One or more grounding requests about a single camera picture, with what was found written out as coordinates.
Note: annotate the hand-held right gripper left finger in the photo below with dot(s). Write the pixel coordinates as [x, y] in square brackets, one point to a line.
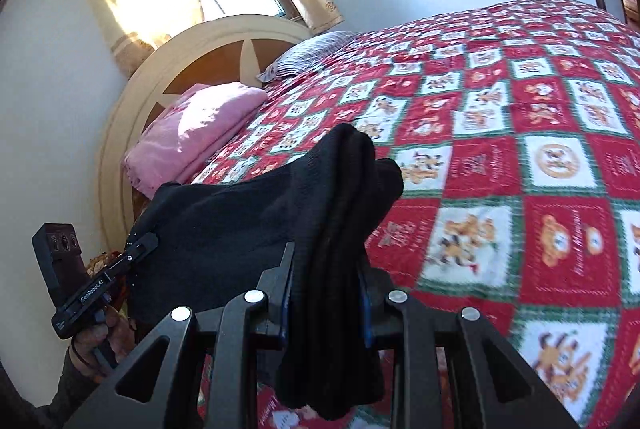
[281, 309]

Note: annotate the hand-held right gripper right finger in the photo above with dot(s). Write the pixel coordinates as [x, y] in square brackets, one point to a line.
[366, 319]

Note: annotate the black pants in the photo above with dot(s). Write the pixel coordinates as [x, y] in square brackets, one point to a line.
[300, 209]

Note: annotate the person's left forearm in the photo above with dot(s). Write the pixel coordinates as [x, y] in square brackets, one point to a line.
[55, 399]

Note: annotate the person's left hand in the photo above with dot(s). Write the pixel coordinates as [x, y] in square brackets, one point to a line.
[112, 339]

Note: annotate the pink folded blanket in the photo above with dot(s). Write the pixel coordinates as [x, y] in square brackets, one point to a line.
[200, 129]

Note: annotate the cream wooden headboard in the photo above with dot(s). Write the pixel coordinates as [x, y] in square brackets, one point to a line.
[150, 74]

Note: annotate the red green printed blanket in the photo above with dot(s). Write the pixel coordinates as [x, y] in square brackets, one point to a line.
[500, 134]

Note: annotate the striped grey pillow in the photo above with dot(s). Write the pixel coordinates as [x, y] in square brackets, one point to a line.
[310, 54]

